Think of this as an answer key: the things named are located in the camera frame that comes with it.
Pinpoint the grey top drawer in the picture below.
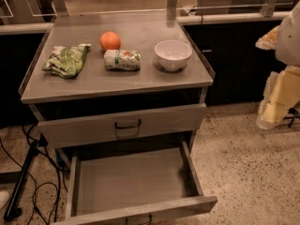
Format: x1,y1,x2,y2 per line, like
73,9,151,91
38,103,205,148

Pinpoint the white green 7up can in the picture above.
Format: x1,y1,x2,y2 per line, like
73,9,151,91
104,50,141,71

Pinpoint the black floor cable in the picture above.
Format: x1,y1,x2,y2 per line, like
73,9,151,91
0,124,70,225

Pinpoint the white bowl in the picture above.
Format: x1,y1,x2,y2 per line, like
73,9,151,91
155,40,192,71

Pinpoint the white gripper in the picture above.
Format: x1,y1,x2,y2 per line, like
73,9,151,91
255,26,300,130

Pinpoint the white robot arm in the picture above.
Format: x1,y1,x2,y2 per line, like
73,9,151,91
256,2,300,129

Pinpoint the black floor stand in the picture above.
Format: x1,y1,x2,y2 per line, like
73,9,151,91
4,142,38,221

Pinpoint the grey drawer cabinet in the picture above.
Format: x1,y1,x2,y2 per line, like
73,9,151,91
18,10,218,225

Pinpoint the grey open middle drawer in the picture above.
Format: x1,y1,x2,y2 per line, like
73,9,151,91
53,142,218,225

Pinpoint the green chip bag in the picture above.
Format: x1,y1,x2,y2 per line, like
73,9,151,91
41,43,91,79

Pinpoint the orange fruit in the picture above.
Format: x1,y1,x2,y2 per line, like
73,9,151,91
99,31,121,52

